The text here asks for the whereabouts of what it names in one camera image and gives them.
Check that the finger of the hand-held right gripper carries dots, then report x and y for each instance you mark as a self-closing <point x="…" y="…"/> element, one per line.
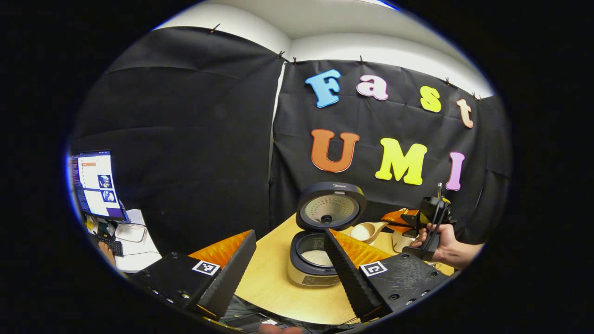
<point x="397" y="216"/>

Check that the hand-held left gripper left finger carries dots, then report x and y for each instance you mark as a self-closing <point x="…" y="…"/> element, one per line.
<point x="232" y="278"/>

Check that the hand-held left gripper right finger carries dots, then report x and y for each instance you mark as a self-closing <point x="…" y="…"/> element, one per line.
<point x="348" y="273"/>

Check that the white rice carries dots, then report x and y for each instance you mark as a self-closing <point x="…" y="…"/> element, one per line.
<point x="318" y="257"/>

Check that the wooden spoon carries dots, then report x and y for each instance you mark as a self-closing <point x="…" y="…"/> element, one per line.
<point x="364" y="231"/>

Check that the dark grey rice cooker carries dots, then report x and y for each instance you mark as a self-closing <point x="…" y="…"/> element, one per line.
<point x="311" y="278"/>

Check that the white side desk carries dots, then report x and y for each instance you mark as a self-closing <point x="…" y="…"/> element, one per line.
<point x="137" y="248"/>

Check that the black keyboard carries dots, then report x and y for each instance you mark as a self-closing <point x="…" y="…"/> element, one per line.
<point x="109" y="244"/>

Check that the black backdrop cloth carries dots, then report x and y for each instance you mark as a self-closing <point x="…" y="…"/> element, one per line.
<point x="195" y="139"/>

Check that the computer monitor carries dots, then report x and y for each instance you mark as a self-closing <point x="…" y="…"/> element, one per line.
<point x="95" y="185"/>

